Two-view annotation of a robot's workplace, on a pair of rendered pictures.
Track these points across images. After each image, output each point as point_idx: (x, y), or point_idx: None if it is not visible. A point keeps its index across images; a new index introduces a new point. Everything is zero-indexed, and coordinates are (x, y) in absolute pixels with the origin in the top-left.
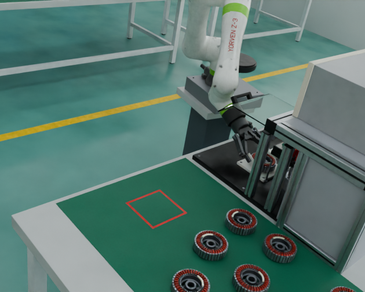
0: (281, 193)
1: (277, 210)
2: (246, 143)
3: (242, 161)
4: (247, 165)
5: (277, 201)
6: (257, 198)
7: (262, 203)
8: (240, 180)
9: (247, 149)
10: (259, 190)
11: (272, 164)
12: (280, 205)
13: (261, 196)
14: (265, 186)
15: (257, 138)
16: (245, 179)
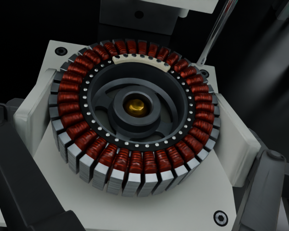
0: (194, 15)
1: (264, 0)
2: (251, 207)
3: (204, 220)
4: (208, 169)
5: (236, 9)
6: None
7: None
8: None
9: (261, 171)
10: (256, 61)
11: (145, 44)
12: (244, 0)
13: (270, 46)
14: (223, 59)
15: (39, 200)
16: (270, 124)
